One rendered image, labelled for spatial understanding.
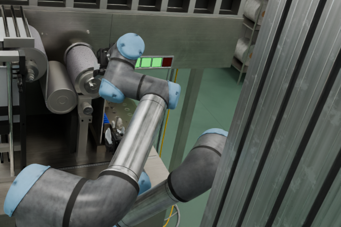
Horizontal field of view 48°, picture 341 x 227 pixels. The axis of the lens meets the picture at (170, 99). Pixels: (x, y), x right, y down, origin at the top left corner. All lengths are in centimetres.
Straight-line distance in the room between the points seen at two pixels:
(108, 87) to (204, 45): 114
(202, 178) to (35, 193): 45
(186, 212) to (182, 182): 181
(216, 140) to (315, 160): 72
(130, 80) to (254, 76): 60
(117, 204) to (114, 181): 5
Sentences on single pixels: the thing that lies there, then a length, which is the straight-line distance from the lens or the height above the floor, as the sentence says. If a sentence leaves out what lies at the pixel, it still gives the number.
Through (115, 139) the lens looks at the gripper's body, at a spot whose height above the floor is 115.
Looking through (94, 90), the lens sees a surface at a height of 123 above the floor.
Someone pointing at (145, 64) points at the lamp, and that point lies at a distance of 201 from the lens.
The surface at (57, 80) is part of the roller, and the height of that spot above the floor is 123.
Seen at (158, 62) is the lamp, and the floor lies 118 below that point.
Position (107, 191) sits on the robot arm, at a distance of 80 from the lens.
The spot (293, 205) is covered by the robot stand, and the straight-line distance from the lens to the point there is 47.
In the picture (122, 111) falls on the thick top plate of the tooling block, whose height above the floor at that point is 103.
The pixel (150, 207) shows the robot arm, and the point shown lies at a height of 118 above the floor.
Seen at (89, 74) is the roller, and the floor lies 130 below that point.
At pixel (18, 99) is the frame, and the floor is 125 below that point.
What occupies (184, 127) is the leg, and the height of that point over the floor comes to 61.
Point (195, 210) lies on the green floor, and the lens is 290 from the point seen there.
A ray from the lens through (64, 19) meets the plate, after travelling 181.
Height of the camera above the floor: 201
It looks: 29 degrees down
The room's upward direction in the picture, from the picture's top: 12 degrees clockwise
